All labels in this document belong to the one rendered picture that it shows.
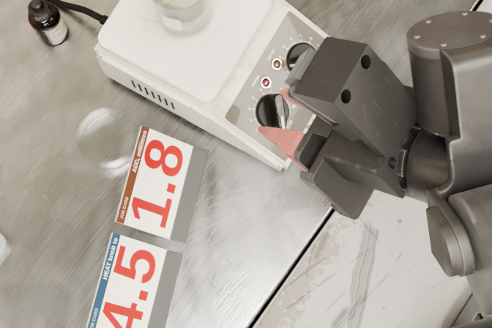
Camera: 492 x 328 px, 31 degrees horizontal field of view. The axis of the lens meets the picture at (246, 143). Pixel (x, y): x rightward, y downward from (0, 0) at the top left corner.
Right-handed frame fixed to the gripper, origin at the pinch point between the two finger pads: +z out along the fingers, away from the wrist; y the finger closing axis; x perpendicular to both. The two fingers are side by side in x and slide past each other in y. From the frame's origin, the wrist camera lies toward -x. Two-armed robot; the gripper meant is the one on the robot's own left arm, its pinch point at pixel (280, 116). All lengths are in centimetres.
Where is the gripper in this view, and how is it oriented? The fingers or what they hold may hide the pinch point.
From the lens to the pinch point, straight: 70.0
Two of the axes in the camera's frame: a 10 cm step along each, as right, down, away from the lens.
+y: -5.0, 8.4, -2.0
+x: 5.6, 4.9, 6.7
